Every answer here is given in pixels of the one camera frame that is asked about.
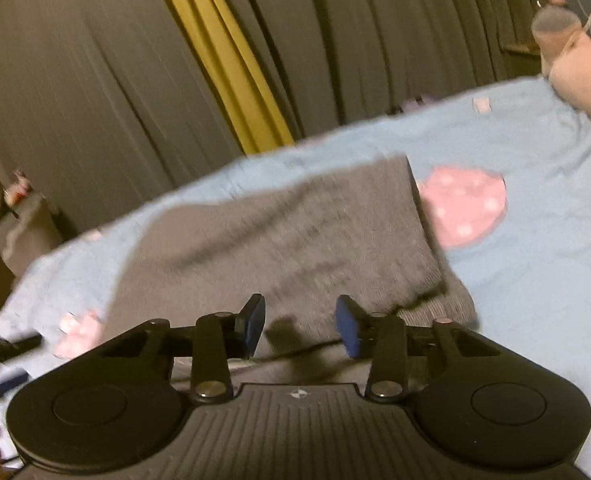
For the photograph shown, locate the grey and pink plush toy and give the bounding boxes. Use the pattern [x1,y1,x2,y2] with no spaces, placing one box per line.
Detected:
[532,0,591,57]

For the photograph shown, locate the grey pants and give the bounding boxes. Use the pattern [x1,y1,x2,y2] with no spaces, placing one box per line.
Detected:
[102,152,479,392]

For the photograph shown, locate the blue blanket with pink prints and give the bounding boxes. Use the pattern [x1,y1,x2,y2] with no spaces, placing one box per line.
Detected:
[0,77,591,480]

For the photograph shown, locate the dark wooden desk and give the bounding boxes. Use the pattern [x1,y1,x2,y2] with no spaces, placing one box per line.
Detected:
[504,42,545,57]

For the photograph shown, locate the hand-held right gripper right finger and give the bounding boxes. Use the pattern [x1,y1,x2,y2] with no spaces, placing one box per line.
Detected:
[334,294,507,404]

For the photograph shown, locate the grey curtain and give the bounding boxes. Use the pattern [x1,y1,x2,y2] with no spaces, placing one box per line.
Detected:
[0,0,248,253]
[208,0,543,138]

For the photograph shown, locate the small pink toy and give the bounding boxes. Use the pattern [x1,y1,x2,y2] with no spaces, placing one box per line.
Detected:
[4,169,32,207]

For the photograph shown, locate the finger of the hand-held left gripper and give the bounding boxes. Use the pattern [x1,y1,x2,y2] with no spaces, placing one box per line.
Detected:
[0,368,30,395]
[0,333,42,362]

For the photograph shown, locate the large pink plush toy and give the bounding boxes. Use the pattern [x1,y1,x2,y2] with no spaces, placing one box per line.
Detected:
[547,0,591,127]

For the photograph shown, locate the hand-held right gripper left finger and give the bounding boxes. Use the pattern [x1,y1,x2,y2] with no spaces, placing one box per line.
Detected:
[89,293,268,407]

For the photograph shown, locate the yellow curtain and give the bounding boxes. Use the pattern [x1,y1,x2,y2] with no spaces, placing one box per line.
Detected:
[146,0,297,157]

